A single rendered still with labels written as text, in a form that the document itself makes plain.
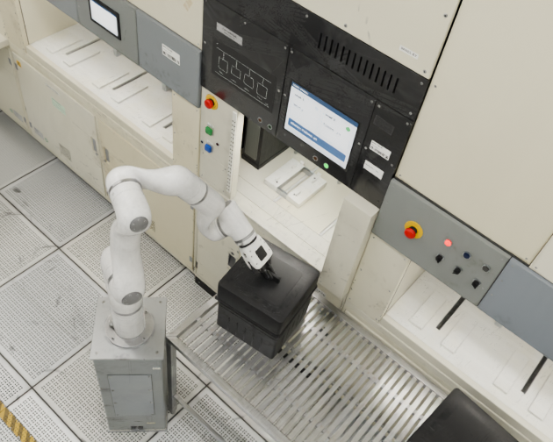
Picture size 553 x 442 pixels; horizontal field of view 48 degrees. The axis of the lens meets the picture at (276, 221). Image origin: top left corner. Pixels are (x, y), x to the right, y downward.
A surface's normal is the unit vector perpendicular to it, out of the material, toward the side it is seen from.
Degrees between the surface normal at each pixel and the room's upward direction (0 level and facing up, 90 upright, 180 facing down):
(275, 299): 0
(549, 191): 90
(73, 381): 0
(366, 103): 90
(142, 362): 90
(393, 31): 92
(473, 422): 0
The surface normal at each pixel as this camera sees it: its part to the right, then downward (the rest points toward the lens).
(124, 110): 0.12, -0.63
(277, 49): -0.66, 0.53
